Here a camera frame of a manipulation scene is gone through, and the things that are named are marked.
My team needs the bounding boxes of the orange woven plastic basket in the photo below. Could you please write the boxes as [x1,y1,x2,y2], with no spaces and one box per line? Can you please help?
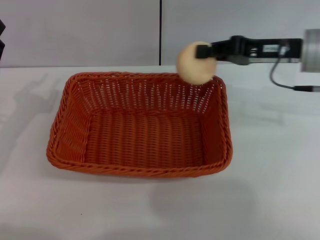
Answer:
[46,71,234,179]

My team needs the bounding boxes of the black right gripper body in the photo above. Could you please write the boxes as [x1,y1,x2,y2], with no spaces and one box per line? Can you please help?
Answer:
[224,35,305,66]

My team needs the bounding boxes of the pale peach steamed bun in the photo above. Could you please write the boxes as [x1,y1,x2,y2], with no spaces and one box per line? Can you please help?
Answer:
[176,40,217,85]

